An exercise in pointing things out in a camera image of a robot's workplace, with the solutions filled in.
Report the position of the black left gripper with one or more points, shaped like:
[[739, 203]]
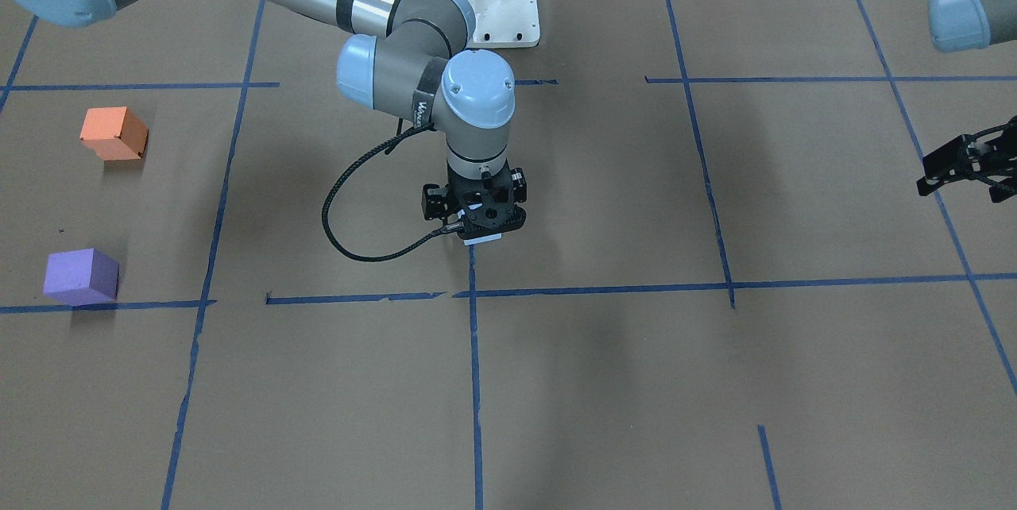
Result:
[[956, 163]]

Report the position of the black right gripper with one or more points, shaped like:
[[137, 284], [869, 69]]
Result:
[[433, 202]]

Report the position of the light blue foam block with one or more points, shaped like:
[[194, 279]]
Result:
[[481, 239]]

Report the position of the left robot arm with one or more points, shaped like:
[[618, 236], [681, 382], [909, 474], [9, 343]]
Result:
[[957, 25]]

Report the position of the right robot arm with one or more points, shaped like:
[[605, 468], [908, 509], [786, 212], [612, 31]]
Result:
[[410, 59]]

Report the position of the orange foam block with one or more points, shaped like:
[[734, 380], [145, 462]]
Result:
[[114, 134]]

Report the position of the purple foam block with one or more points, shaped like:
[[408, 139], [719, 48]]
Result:
[[81, 277]]

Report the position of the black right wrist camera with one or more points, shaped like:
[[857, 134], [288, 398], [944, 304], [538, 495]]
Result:
[[436, 201]]

